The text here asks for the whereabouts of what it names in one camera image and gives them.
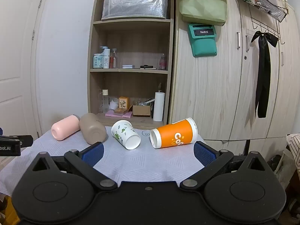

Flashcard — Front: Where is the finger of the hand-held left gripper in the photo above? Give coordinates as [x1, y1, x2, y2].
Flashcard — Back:
[0, 135, 33, 147]

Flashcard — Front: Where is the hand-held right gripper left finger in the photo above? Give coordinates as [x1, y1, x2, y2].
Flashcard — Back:
[31, 142, 118, 193]

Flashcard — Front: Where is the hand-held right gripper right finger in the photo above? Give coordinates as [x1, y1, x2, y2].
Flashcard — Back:
[179, 141, 269, 192]

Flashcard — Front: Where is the taupe cup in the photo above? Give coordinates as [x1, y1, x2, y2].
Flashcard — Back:
[79, 113, 108, 145]

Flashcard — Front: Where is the white floral paper cup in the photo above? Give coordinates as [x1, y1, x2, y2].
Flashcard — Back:
[111, 120, 141, 150]

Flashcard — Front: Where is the orange paper cup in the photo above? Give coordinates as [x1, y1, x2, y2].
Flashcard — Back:
[150, 117, 198, 149]

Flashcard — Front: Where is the pink cup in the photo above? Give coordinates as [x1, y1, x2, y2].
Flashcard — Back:
[51, 115, 80, 141]

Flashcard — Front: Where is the pink flat pad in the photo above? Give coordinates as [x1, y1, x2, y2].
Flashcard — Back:
[105, 110, 133, 118]

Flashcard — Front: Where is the pale patterned tablecloth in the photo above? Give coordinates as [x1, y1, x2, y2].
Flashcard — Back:
[0, 125, 207, 196]

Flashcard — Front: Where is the clear bottle beige cap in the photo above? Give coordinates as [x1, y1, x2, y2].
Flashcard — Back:
[102, 89, 110, 113]

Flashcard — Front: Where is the yellow floral box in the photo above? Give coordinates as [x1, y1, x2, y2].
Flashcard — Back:
[118, 96, 130, 109]

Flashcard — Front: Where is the yellow cardboard item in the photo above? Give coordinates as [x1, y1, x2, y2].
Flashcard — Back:
[0, 196, 20, 225]

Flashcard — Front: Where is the brown cardboard box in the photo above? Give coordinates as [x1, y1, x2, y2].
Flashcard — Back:
[133, 105, 151, 117]

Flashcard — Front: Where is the white paper towel roll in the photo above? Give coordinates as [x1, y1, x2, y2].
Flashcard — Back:
[153, 92, 166, 122]

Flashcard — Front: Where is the light wooden wardrobe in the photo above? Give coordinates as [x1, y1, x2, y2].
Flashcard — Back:
[169, 0, 299, 151]

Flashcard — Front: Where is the white door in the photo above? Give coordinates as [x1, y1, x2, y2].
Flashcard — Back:
[0, 0, 51, 146]

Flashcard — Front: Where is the patterned white box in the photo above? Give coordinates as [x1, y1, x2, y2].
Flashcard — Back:
[285, 133, 300, 169]

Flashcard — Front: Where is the wooden shelf unit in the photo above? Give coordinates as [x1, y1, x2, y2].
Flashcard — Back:
[87, 0, 175, 130]

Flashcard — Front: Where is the green label jar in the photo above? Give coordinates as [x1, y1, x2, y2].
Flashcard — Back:
[93, 54, 104, 69]

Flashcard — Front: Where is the red liquid bottle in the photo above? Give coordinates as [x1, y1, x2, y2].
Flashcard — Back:
[110, 48, 117, 69]

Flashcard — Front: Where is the white pump bottle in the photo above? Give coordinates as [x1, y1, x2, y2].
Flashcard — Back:
[100, 46, 110, 69]

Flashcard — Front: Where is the black ribbon bow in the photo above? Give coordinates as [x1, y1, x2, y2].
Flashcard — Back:
[251, 31, 279, 119]

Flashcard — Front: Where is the pink small bottle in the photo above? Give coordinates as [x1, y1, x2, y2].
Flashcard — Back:
[159, 53, 167, 70]

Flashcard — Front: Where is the teal pouch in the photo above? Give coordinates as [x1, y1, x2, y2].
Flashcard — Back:
[187, 23, 218, 58]

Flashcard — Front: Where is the green cushion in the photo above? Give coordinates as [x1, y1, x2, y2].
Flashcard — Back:
[179, 0, 228, 27]

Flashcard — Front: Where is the silver wrapped storage box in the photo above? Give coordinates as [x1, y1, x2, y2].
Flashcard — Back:
[101, 0, 169, 21]

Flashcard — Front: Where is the black wire hanging rack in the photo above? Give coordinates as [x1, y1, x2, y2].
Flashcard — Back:
[235, 0, 289, 45]

